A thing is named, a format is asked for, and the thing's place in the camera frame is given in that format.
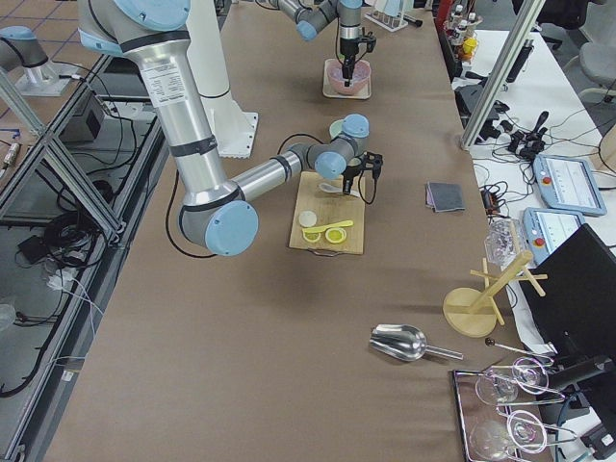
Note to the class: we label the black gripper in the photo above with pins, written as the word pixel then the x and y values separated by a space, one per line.
pixel 346 44
pixel 350 172

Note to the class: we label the white ceramic spoon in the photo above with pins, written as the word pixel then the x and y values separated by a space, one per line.
pixel 327 188

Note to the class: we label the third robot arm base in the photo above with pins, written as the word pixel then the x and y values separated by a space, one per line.
pixel 41 77

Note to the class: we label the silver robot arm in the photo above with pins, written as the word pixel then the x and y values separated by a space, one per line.
pixel 216 212
pixel 310 21

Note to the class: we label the pink bowl with ice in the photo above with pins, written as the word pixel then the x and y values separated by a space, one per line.
pixel 337 82

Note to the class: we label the green bowl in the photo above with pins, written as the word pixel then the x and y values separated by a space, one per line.
pixel 335 129

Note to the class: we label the metal ice scoop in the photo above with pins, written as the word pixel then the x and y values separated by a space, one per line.
pixel 407 343

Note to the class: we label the cream plastic tray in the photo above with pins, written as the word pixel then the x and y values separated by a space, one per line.
pixel 346 94

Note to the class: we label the yellow plastic knife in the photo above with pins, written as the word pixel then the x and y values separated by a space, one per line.
pixel 322 228

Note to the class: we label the bamboo cutting board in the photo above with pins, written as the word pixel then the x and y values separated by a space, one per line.
pixel 325 218

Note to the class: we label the lemon slice lower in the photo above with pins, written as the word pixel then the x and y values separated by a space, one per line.
pixel 335 235

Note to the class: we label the lemon slice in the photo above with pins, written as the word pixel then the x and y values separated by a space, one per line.
pixel 335 235
pixel 311 237

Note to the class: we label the lemon slice upper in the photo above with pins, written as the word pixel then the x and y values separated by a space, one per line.
pixel 311 237

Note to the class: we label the white dish rack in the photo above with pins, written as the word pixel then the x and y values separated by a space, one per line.
pixel 392 15

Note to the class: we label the grey folded cloths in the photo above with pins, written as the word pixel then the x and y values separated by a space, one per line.
pixel 444 197

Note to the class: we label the clear plastic container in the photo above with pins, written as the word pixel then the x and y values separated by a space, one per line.
pixel 504 241

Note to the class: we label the wooden cup stand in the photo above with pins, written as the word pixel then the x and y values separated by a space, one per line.
pixel 475 313

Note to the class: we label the lower blue teach pendant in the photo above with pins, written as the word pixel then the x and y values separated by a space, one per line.
pixel 547 229

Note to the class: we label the blue teach pendant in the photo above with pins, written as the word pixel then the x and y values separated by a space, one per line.
pixel 567 183
pixel 547 229

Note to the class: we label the upper blue teach pendant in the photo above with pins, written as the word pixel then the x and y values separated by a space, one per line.
pixel 567 183

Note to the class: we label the upper wine glass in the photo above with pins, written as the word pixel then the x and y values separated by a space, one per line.
pixel 502 384

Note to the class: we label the wine glass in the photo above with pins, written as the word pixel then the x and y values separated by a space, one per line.
pixel 502 384
pixel 513 437

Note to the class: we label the black monitor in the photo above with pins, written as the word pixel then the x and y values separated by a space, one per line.
pixel 577 313

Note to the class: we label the lower wine glass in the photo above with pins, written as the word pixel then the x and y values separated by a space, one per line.
pixel 513 437

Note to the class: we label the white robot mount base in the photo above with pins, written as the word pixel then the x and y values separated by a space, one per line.
pixel 233 128

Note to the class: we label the aluminium frame post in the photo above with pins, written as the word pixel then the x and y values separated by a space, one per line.
pixel 512 46

